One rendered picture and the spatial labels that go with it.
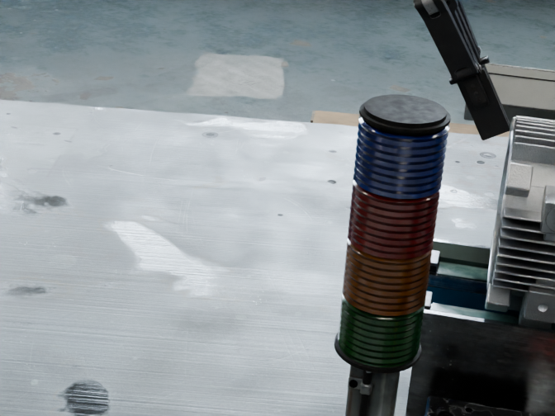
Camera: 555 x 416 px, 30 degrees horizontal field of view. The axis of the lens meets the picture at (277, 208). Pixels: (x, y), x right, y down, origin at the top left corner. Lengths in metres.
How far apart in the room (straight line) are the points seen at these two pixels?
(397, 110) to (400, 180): 0.05
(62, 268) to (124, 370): 0.24
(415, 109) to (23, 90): 3.65
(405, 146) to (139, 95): 3.58
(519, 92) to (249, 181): 0.50
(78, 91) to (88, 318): 3.08
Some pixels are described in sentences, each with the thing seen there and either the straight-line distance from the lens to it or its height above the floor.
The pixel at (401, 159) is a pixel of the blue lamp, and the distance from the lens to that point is 0.67.
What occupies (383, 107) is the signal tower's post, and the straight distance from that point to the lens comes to 0.69.
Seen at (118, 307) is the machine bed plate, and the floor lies 0.80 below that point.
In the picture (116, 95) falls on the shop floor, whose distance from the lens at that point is 4.22.
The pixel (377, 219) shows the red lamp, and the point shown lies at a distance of 0.69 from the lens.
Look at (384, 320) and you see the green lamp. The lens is 0.73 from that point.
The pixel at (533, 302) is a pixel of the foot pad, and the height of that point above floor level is 0.97.
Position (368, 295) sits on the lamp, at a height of 1.09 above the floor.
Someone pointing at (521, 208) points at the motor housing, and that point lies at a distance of 0.96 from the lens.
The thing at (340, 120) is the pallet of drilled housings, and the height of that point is 0.15.
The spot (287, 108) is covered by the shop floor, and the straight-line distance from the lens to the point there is 4.14.
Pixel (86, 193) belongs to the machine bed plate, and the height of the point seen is 0.80.
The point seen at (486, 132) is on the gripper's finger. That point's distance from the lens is 1.07.
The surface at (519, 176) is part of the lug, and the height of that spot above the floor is 1.08.
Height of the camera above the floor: 1.45
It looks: 26 degrees down
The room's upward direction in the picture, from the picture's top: 4 degrees clockwise
